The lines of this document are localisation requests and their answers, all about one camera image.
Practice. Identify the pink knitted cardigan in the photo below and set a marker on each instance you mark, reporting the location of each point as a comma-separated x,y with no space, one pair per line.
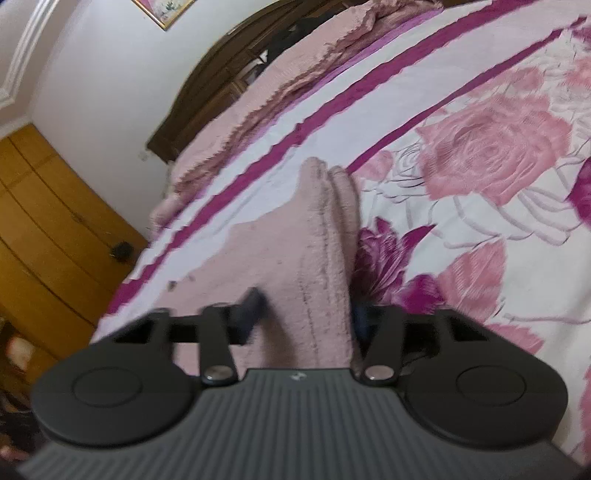
300,255

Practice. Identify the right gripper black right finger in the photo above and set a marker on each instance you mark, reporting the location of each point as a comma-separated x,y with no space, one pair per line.
379,332

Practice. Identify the dark wooden headboard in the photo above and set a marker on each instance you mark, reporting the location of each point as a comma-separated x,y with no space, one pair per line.
211,81

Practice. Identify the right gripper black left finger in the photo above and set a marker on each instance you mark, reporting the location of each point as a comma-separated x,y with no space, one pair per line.
223,325

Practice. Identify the floral purple white bedspread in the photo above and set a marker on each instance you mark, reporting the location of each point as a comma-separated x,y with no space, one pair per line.
467,138

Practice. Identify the wooden wardrobe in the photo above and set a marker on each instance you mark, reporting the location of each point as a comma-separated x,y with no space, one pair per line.
64,252

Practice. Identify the black garment at headboard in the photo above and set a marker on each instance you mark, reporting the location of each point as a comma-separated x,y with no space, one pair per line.
287,38

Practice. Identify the pink folded blanket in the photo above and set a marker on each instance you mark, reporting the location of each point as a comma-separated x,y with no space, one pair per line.
351,31

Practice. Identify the framed wedding photo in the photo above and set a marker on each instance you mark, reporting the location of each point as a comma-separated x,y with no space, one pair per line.
164,13

